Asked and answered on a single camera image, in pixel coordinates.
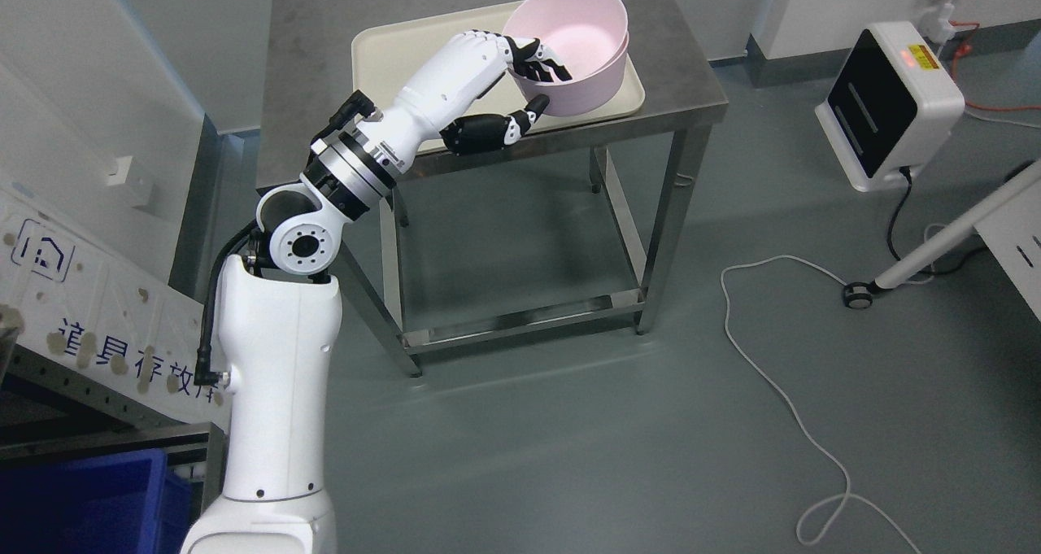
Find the pink bowl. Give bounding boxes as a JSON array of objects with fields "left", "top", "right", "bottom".
[
  {"left": 513, "top": 33, "right": 629, "bottom": 117},
  {"left": 502, "top": 0, "right": 629, "bottom": 117}
]

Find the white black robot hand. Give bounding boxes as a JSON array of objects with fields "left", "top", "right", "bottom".
[{"left": 364, "top": 30, "right": 573, "bottom": 173}]

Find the white wall socket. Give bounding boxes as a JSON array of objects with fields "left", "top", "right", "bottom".
[{"left": 105, "top": 156, "right": 155, "bottom": 209}]

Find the black power cable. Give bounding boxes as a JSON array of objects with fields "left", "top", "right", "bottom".
[{"left": 885, "top": 166, "right": 989, "bottom": 285}]

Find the metal shelf rack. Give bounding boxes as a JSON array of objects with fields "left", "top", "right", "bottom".
[{"left": 2, "top": 344, "right": 226, "bottom": 525}]

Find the white stand leg with caster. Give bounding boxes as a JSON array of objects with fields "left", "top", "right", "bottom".
[{"left": 843, "top": 160, "right": 1040, "bottom": 316}]

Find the white black box appliance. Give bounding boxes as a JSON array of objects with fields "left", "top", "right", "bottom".
[{"left": 814, "top": 21, "right": 966, "bottom": 192}]

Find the blue plastic bin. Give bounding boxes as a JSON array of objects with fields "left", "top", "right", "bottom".
[{"left": 1, "top": 449, "right": 193, "bottom": 553}]

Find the stainless steel table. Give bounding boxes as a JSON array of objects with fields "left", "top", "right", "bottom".
[{"left": 255, "top": 0, "right": 728, "bottom": 377}]

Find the beige plastic tray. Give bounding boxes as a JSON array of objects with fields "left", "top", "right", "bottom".
[{"left": 352, "top": 1, "right": 646, "bottom": 166}]

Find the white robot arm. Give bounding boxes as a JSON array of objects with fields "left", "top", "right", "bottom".
[{"left": 180, "top": 90, "right": 393, "bottom": 553}]

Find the orange cable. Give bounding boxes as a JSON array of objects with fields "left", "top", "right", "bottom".
[{"left": 947, "top": 19, "right": 1041, "bottom": 116}]

